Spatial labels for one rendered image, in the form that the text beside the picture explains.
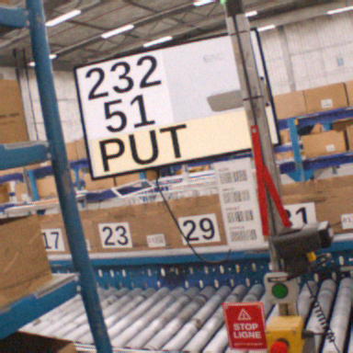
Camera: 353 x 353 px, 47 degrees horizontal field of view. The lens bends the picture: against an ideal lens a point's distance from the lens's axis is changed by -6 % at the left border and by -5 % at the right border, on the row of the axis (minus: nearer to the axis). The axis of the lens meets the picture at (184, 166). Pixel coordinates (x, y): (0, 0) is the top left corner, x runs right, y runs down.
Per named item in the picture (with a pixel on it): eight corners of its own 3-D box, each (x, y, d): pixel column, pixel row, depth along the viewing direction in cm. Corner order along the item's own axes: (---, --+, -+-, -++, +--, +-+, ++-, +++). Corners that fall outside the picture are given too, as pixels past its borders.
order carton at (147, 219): (97, 255, 189) (89, 219, 188) (131, 237, 215) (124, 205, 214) (173, 251, 172) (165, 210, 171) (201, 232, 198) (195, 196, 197)
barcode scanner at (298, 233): (338, 272, 80) (324, 222, 80) (283, 284, 85) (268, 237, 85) (341, 261, 86) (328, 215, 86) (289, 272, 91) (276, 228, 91)
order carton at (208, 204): (173, 251, 172) (165, 210, 171) (201, 232, 198) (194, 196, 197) (266, 244, 155) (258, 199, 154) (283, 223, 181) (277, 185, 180)
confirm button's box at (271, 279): (267, 305, 90) (262, 277, 90) (270, 300, 93) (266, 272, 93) (297, 304, 87) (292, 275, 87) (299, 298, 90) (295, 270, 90)
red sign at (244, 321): (230, 350, 98) (221, 303, 97) (231, 348, 99) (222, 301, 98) (294, 350, 91) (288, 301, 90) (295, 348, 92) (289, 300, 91)
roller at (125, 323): (91, 342, 123) (101, 355, 122) (168, 283, 169) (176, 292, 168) (83, 347, 125) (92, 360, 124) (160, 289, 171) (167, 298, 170)
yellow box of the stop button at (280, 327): (266, 361, 86) (262, 333, 86) (276, 342, 94) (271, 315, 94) (332, 360, 80) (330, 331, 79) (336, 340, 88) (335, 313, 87)
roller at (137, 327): (108, 362, 121) (98, 349, 122) (181, 298, 168) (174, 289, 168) (118, 358, 119) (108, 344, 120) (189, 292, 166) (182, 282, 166)
